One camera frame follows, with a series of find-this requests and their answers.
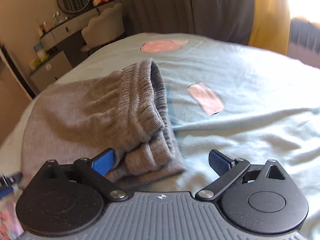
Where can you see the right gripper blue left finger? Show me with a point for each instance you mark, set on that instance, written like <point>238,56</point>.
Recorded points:
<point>93,172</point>

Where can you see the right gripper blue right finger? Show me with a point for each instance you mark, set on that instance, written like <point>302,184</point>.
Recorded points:
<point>229,171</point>

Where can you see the grey sweatpants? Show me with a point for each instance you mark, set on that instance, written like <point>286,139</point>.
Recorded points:
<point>126,111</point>

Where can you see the light blue patterned bedsheet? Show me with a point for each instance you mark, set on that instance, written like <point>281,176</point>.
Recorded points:
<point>243,101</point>

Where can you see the grey bedside cabinet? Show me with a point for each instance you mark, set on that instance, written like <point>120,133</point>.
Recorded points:
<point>51,71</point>

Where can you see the grey vanity desk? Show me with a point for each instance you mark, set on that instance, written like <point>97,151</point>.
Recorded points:
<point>71,26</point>

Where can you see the grey pleated radiator cover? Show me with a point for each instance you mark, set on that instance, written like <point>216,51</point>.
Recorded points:
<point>304,42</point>

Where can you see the white vanity chair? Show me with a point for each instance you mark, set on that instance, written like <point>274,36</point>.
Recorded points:
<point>103,29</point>

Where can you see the yellow curtain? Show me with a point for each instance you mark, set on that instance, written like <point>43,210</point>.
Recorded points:
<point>271,25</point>

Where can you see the grey curtain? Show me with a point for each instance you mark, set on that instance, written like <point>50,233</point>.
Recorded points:
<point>222,20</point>

